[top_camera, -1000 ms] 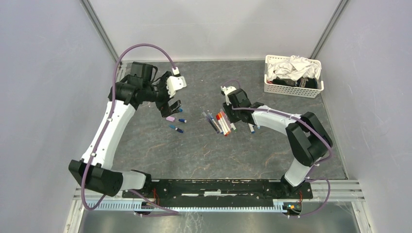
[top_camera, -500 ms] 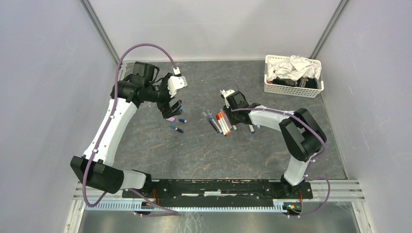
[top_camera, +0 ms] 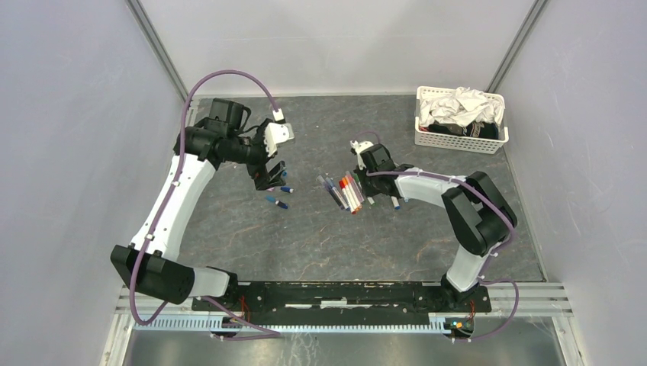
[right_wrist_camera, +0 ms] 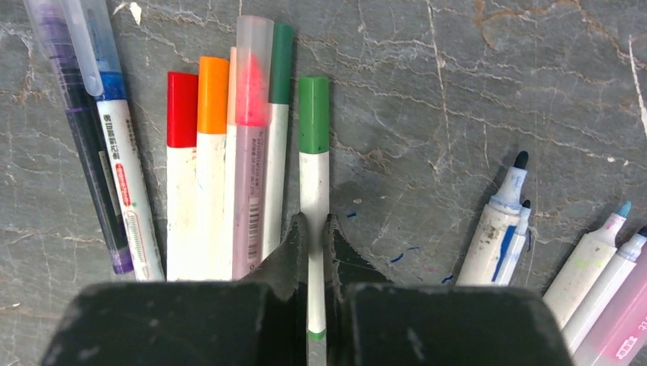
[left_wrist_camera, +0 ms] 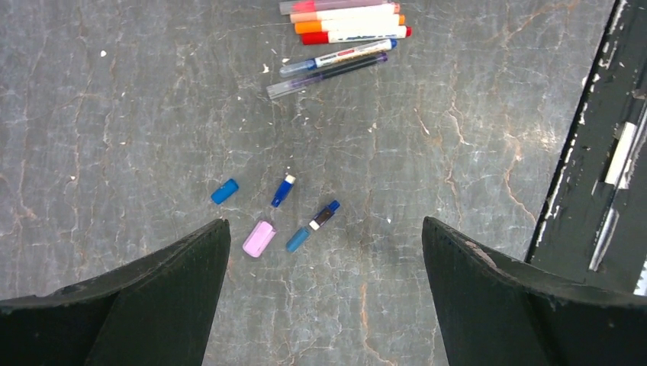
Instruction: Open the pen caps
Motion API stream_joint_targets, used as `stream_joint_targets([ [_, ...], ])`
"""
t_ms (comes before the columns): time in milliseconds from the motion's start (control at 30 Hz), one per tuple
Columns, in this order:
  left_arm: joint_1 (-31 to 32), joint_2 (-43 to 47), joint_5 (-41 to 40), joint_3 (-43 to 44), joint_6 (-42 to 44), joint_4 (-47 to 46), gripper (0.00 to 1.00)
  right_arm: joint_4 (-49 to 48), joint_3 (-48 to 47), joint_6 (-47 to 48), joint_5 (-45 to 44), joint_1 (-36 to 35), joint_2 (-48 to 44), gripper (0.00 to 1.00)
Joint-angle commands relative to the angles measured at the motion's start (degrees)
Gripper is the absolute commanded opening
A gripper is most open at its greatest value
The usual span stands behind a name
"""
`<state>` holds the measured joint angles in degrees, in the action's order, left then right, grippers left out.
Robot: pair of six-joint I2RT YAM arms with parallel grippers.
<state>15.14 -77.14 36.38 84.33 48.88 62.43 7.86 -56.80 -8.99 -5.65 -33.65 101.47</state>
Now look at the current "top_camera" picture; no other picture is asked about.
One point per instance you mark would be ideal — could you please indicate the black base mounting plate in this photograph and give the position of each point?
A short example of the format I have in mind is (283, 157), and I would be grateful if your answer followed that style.
(282, 292)

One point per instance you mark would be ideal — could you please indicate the black cloth in basket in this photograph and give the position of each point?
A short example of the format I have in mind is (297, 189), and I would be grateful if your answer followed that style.
(480, 130)

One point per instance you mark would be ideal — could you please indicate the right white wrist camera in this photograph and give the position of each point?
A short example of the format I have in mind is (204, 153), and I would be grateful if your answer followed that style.
(357, 148)

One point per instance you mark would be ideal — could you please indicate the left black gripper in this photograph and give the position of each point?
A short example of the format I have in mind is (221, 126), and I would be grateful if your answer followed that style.
(265, 180)

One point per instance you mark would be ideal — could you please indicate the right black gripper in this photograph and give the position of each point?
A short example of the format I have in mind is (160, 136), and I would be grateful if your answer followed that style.
(368, 191)

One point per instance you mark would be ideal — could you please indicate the white cloth in basket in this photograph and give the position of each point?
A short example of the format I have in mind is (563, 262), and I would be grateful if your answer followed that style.
(460, 107)

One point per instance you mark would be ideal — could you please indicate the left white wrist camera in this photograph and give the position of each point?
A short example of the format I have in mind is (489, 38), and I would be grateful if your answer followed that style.
(276, 133)

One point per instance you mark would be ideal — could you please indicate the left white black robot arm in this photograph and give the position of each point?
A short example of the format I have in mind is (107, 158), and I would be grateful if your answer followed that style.
(148, 265)

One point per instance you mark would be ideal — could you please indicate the white cable duct strip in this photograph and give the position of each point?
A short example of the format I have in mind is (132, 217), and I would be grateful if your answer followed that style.
(215, 323)

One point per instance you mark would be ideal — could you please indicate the aluminium frame rail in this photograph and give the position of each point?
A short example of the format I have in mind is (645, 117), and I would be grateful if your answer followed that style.
(532, 299)

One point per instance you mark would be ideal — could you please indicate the pink thin pen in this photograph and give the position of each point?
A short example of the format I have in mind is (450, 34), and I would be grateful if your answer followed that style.
(356, 189)

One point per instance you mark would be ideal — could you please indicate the orange capped marker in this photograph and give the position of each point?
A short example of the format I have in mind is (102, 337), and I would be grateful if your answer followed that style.
(352, 192)

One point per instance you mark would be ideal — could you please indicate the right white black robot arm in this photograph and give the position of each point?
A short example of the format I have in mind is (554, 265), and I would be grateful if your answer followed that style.
(481, 218)

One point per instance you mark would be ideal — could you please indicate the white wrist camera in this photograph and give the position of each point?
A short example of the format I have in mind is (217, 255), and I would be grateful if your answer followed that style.
(276, 133)
(357, 148)

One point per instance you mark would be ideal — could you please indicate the white plastic basket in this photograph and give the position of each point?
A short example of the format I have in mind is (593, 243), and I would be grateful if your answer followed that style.
(470, 144)

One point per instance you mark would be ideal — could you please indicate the large blue white marker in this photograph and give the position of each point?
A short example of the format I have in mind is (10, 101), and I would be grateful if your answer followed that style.
(395, 203)

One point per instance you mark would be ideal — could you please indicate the dark blue capped marker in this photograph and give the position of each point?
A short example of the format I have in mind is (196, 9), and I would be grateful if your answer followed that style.
(337, 195)

